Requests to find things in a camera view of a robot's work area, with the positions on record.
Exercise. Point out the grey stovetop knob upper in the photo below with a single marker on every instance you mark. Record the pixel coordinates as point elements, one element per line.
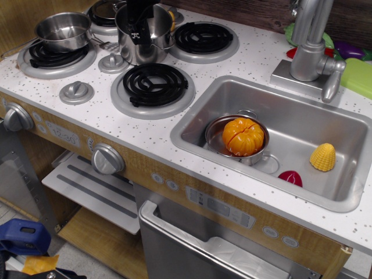
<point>112,64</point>

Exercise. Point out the back left black burner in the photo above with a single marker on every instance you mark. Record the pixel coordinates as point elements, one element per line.
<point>102,14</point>

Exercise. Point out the small steel pot in sink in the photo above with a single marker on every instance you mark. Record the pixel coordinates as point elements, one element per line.
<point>213,137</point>

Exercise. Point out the tall steel pot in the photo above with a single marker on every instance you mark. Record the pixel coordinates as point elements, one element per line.
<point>161,38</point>

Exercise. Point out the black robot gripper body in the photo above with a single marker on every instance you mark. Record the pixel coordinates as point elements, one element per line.
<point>138,13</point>

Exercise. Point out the grey stovetop knob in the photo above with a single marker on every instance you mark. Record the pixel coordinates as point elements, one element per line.
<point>112,64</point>
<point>76,93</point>

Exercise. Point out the front centre black burner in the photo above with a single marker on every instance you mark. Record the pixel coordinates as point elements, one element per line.
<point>153,91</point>

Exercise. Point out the orange toy pumpkin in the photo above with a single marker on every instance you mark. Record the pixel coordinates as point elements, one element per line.
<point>243,137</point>

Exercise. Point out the steel saucepan with handle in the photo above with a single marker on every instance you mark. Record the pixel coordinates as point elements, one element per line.
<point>62,32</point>

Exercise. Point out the open oven door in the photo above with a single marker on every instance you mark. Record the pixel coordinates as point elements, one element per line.
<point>21,189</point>

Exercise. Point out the silver oven dial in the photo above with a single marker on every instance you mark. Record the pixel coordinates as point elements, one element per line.
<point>106,160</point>
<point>17,118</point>

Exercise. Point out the front left black burner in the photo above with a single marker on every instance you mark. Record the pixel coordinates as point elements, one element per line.
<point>38,62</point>

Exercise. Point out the right silver oven dial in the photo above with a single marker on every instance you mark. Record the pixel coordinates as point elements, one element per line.
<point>106,160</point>

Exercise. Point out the yellow toy corn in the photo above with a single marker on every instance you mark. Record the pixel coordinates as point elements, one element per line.
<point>323,157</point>

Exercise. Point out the digital clock panel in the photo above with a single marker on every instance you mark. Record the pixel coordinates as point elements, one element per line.
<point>63,134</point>

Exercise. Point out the blue clamp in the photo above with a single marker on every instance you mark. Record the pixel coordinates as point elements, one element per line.
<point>24,237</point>

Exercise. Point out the white oven rack shelf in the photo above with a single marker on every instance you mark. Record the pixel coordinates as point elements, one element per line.
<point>109,196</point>

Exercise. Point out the black burner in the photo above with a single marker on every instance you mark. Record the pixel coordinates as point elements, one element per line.
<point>153,91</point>
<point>204,43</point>
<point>38,62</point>
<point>102,14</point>

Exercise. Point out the grey stovetop knob lower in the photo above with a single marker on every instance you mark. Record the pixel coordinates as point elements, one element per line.
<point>76,93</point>

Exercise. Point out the red toy pepper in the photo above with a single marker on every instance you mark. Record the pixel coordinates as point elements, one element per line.
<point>291,53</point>

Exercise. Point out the steel sink basin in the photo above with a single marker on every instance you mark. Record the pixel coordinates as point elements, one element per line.
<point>296,126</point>

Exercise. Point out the left silver oven dial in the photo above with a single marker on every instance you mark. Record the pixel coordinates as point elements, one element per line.
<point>17,118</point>

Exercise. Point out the red toy fruit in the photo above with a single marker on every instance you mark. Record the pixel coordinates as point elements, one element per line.
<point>292,177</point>

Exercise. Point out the silver toy faucet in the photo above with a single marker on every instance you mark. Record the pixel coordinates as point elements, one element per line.
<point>311,71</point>

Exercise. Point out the yellow tape piece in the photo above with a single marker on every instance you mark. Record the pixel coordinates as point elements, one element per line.
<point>39,264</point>

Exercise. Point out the back right black burner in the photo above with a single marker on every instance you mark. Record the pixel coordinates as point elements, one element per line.
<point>204,43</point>

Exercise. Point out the yellow toy behind pot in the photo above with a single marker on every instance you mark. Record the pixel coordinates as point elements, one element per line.
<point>173,25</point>

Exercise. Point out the green toy leaf vegetable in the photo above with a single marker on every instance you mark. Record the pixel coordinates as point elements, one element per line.
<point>288,31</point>

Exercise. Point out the silver dishwasher door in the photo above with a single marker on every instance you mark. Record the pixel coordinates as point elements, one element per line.
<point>171,252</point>

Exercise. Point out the green plastic cutting board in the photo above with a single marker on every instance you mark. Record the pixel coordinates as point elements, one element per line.
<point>357,77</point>

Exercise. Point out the purple toy eggplant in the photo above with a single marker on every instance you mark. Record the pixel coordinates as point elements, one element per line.
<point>347,50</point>

